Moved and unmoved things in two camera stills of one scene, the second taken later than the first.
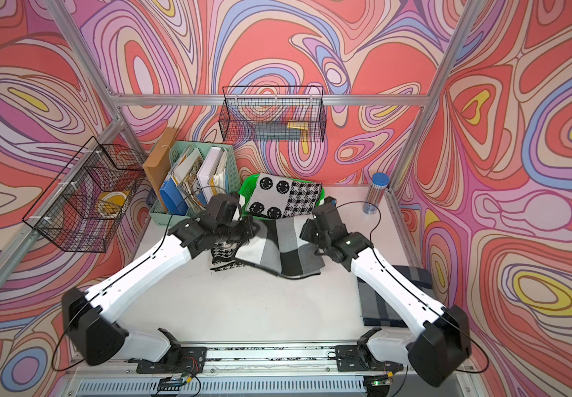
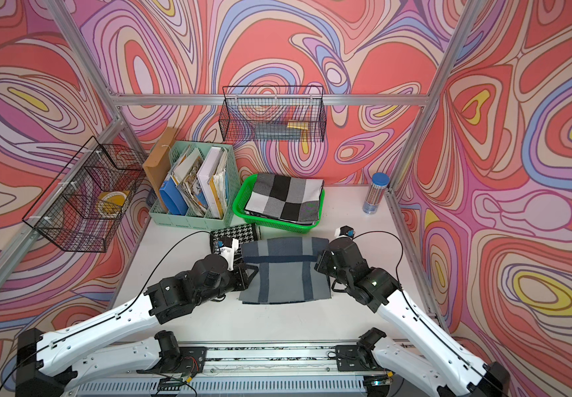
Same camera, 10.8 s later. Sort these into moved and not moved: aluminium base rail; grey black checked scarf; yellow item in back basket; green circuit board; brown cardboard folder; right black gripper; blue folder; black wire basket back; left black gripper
Moved: right black gripper; grey black checked scarf; left black gripper
Not moved: brown cardboard folder; green circuit board; blue folder; aluminium base rail; black wire basket back; yellow item in back basket
